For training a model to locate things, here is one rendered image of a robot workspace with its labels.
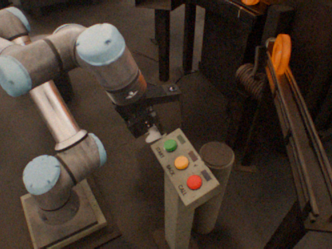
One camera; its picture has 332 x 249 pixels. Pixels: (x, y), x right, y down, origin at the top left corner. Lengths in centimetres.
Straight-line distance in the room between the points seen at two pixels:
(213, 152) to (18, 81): 64
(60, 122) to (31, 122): 88
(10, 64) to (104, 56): 19
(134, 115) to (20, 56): 29
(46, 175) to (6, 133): 95
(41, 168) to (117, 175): 54
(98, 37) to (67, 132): 64
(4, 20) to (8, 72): 58
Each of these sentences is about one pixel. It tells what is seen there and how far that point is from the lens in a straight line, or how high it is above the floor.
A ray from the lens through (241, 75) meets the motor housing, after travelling 138.
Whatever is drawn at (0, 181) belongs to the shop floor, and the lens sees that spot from 175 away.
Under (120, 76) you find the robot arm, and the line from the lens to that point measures 58.
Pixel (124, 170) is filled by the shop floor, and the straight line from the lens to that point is 156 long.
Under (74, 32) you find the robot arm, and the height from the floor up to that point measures 98.
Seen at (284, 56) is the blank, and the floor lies 74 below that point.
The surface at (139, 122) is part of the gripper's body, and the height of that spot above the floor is 77.
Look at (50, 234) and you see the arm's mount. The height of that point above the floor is 15.
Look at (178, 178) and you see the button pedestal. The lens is 80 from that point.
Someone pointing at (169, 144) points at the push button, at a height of 61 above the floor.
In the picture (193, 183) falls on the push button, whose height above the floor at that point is 61.
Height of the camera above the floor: 124
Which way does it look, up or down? 44 degrees down
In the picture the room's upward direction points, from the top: straight up
